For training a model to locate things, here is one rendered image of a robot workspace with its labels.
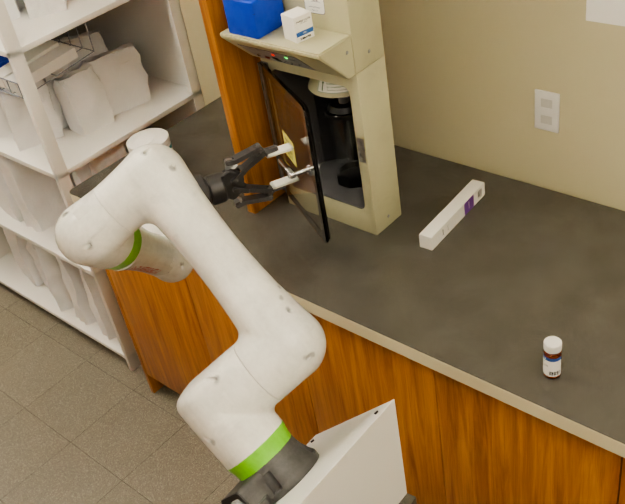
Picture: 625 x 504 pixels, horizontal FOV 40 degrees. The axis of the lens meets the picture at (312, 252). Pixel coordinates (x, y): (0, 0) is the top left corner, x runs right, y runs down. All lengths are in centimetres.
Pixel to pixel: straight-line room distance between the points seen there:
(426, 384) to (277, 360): 67
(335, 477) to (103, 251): 59
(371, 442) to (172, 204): 54
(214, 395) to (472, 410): 74
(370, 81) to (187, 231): 74
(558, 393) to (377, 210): 71
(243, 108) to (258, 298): 93
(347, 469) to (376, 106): 100
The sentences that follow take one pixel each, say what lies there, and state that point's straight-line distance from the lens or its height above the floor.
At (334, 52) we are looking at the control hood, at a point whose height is 149.
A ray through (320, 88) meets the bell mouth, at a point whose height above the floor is 134.
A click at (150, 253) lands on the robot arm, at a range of 183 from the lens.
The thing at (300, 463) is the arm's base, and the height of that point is 113.
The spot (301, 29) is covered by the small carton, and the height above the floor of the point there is 154.
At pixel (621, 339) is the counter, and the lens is 198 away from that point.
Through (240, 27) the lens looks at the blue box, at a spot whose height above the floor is 153.
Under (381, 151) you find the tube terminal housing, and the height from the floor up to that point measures 117.
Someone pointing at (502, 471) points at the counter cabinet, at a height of 62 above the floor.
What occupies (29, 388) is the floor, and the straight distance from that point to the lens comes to 363.
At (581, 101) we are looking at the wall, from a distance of 229.
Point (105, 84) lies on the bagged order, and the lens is 320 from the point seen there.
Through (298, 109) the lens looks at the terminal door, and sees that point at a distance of 203.
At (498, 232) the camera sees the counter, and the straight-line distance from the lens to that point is 227.
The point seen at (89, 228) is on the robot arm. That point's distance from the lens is 161.
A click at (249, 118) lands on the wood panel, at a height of 122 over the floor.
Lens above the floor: 230
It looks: 37 degrees down
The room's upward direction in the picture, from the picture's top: 11 degrees counter-clockwise
